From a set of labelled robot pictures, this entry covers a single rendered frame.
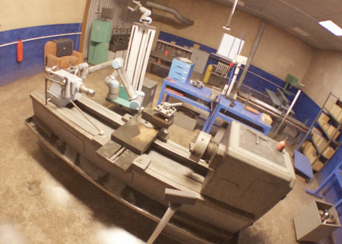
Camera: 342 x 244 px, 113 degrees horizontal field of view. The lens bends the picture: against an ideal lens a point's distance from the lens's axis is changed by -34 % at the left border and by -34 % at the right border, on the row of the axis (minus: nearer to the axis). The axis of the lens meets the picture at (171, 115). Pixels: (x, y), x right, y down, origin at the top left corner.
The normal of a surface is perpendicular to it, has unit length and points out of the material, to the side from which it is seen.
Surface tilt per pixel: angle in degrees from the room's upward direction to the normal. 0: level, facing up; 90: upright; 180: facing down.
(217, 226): 90
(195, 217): 90
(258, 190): 90
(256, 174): 90
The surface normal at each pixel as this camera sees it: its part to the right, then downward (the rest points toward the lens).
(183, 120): -0.32, 0.41
